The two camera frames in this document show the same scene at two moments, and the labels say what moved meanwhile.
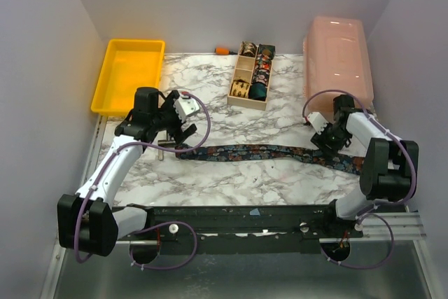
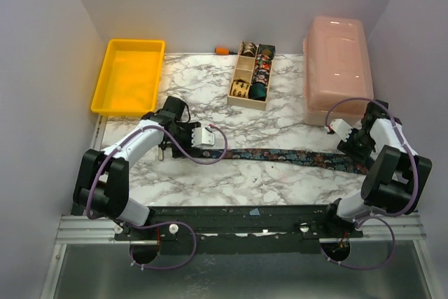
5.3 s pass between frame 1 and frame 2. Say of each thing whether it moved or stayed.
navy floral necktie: moved
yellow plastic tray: stayed
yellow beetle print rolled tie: stayed
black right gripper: moved
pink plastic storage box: stayed
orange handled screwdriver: stayed
